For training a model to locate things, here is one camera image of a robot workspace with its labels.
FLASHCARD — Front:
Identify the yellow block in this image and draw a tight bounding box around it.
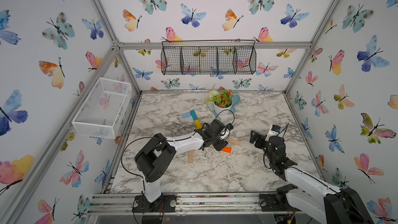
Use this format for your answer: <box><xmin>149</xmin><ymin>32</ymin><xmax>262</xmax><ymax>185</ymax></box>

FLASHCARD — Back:
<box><xmin>194</xmin><ymin>120</ymin><xmax>202</xmax><ymax>129</ymax></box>

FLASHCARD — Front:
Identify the teal block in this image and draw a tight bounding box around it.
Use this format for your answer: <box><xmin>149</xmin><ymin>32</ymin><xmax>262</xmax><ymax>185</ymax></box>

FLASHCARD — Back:
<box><xmin>190</xmin><ymin>110</ymin><xmax>199</xmax><ymax>121</ymax></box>

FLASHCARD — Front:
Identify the light blue block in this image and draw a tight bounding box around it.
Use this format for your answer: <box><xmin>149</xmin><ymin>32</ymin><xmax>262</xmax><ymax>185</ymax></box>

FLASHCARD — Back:
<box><xmin>182</xmin><ymin>112</ymin><xmax>191</xmax><ymax>119</ymax></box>

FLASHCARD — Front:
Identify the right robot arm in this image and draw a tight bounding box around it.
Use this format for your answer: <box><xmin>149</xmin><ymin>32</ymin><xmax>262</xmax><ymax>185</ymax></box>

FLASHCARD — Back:
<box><xmin>250</xmin><ymin>131</ymin><xmax>373</xmax><ymax>224</ymax></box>

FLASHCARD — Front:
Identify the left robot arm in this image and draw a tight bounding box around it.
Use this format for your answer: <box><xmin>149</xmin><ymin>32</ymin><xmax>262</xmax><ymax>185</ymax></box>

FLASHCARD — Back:
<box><xmin>133</xmin><ymin>119</ymin><xmax>233</xmax><ymax>213</ymax></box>

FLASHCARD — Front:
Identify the natural wood block right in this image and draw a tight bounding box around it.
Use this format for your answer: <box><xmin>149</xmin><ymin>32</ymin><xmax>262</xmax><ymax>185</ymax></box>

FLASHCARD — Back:
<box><xmin>228</xmin><ymin>138</ymin><xmax>241</xmax><ymax>146</ymax></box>

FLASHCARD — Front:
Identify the natural wood block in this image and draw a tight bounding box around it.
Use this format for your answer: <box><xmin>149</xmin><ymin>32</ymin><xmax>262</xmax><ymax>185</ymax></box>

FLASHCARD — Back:
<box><xmin>228</xmin><ymin>138</ymin><xmax>241</xmax><ymax>146</ymax></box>
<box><xmin>188</xmin><ymin>150</ymin><xmax>194</xmax><ymax>163</ymax></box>

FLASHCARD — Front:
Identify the red orange block right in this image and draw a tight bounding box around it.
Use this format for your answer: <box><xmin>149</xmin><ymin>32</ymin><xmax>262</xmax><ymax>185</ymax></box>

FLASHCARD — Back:
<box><xmin>221</xmin><ymin>147</ymin><xmax>232</xmax><ymax>153</ymax></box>

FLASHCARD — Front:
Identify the white flower pot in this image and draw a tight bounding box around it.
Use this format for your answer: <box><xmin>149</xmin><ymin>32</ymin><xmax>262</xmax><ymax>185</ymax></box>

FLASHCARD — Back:
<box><xmin>212</xmin><ymin>103</ymin><xmax>232</xmax><ymax>117</ymax></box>

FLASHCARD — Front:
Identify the natural wood block lower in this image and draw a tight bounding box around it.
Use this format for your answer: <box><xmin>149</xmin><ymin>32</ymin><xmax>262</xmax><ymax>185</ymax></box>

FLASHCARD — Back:
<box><xmin>188</xmin><ymin>150</ymin><xmax>194</xmax><ymax>163</ymax></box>

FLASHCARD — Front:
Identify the artificial green orange plant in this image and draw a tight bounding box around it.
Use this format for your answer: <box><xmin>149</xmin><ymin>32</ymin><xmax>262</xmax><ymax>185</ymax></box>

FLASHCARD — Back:
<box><xmin>204</xmin><ymin>85</ymin><xmax>234</xmax><ymax>108</ymax></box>

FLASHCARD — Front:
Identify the light blue dustpan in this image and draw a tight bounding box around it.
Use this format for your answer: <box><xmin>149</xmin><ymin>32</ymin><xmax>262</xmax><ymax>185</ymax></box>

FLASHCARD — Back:
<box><xmin>230</xmin><ymin>94</ymin><xmax>240</xmax><ymax>113</ymax></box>

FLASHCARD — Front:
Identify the white mesh basket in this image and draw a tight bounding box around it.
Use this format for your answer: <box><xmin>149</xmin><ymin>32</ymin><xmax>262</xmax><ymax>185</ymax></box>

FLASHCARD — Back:
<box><xmin>72</xmin><ymin>77</ymin><xmax>132</xmax><ymax>139</ymax></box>

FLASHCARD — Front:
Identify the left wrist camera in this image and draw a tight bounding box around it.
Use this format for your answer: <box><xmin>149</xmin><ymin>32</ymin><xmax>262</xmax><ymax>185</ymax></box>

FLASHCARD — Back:
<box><xmin>222</xmin><ymin>123</ymin><xmax>234</xmax><ymax>139</ymax></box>

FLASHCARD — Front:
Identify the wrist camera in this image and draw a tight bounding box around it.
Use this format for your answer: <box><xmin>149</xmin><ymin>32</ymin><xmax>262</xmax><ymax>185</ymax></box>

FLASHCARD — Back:
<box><xmin>266</xmin><ymin>124</ymin><xmax>282</xmax><ymax>141</ymax></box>
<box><xmin>222</xmin><ymin>123</ymin><xmax>234</xmax><ymax>139</ymax></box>

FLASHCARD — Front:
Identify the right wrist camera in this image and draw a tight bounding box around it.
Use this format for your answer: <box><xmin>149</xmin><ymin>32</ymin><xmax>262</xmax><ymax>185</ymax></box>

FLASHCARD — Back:
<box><xmin>266</xmin><ymin>124</ymin><xmax>282</xmax><ymax>141</ymax></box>

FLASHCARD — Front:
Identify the teal small brush handle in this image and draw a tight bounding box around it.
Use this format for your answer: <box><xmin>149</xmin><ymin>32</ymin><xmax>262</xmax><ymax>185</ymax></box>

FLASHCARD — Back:
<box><xmin>207</xmin><ymin>102</ymin><xmax>221</xmax><ymax>120</ymax></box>

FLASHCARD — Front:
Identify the black wire basket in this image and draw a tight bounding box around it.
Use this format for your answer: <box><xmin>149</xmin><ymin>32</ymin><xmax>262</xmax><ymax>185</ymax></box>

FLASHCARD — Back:
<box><xmin>161</xmin><ymin>39</ymin><xmax>257</xmax><ymax>75</ymax></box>

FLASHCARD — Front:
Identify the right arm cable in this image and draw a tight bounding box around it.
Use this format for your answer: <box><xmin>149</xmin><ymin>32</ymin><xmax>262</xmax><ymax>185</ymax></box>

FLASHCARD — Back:
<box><xmin>262</xmin><ymin>122</ymin><xmax>371</xmax><ymax>224</ymax></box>

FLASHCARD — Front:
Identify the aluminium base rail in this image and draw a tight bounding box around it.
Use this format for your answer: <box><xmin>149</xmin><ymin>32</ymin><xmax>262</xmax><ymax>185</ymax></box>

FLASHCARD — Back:
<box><xmin>86</xmin><ymin>191</ymin><xmax>349</xmax><ymax>216</ymax></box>

